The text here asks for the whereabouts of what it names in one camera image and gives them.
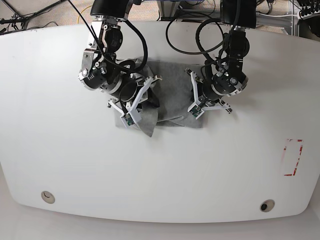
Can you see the aluminium frame table base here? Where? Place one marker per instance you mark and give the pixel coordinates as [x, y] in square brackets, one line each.
[270, 14]

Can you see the right table cable grommet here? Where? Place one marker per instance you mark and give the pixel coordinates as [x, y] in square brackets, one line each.
[267, 206]

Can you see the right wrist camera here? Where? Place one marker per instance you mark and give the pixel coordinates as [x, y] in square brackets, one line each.
[130, 119]

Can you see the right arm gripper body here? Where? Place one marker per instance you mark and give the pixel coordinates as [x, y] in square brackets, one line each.
[132, 95]

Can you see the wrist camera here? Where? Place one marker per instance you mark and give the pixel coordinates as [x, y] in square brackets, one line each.
[195, 110]
[130, 119]

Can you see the grey T-shirt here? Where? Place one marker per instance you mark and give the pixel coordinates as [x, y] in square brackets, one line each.
[173, 92]

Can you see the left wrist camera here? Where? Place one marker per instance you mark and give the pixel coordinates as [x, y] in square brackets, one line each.
[195, 110]

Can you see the left table cable grommet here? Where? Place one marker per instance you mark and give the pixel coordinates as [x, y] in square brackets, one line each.
[48, 197]

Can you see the table cable grommet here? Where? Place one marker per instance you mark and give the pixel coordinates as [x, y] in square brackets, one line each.
[267, 206]
[48, 197]

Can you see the black tripod stand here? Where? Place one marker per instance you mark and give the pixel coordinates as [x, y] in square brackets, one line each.
[18, 22]

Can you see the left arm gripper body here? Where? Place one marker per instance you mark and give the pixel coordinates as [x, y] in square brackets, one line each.
[204, 95]

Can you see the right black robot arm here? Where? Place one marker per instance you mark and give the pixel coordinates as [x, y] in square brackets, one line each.
[125, 80]

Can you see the red tape rectangle marking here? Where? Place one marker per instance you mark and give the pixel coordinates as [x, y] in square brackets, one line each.
[291, 156]

